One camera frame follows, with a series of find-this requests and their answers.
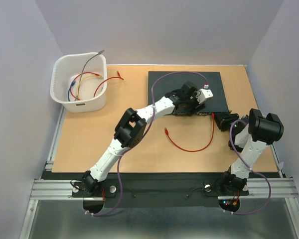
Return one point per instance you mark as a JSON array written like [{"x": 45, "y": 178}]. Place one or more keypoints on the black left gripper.
[{"x": 192, "y": 110}]

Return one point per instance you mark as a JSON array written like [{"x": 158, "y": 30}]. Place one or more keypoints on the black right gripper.
[{"x": 223, "y": 117}]

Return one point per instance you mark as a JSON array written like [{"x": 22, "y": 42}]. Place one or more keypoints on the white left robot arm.
[{"x": 131, "y": 128}]

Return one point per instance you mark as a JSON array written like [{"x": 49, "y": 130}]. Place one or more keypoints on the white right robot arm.
[{"x": 249, "y": 136}]

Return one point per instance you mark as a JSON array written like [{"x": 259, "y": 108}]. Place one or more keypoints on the white plastic basket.
[{"x": 78, "y": 82}]

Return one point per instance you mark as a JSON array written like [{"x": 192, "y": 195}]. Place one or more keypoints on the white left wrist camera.
[{"x": 204, "y": 94}]

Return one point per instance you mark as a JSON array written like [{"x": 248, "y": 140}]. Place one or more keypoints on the dark blue network switch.
[{"x": 161, "y": 83}]

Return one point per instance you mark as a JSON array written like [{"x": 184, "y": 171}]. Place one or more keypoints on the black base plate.
[{"x": 144, "y": 190}]

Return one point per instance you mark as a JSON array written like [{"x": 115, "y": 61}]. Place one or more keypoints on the aluminium frame rail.
[{"x": 257, "y": 188}]

